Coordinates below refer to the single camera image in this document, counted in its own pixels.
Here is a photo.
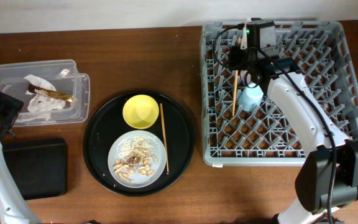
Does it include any pink cup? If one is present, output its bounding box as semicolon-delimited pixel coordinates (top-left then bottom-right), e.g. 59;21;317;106
240;70;251;85

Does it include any wooden chopstick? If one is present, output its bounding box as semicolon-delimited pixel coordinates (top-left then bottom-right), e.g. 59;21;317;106
159;103;170;174
231;37;242;117

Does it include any light blue cup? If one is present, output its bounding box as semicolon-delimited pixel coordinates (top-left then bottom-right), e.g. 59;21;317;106
237;83;264;112

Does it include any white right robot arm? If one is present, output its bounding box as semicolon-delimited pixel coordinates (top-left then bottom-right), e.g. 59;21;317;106
228;46;358;223

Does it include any clear plastic waste bin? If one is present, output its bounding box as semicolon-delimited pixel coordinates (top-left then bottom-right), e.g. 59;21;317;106
0;59;91;127

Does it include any grey plastic dishwasher rack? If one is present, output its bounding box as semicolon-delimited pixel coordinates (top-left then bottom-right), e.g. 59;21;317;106
200;21;358;167

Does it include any crumpled white tissue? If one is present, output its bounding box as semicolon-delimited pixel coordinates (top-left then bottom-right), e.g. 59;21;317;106
16;75;66;123

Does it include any black rectangular box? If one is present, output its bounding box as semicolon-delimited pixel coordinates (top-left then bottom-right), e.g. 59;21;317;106
2;138;68;200

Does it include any gold snack wrapper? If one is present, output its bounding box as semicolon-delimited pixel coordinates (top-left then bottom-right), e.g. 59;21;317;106
28;84;73;105

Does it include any round black serving tray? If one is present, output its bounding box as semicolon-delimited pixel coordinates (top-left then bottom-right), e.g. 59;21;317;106
83;90;195;197

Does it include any yellow bowl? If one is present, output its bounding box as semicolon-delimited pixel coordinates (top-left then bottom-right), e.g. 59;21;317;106
122;95;160;129

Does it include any grey plate with food scraps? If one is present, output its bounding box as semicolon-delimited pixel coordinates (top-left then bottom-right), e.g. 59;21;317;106
108;130;167;189

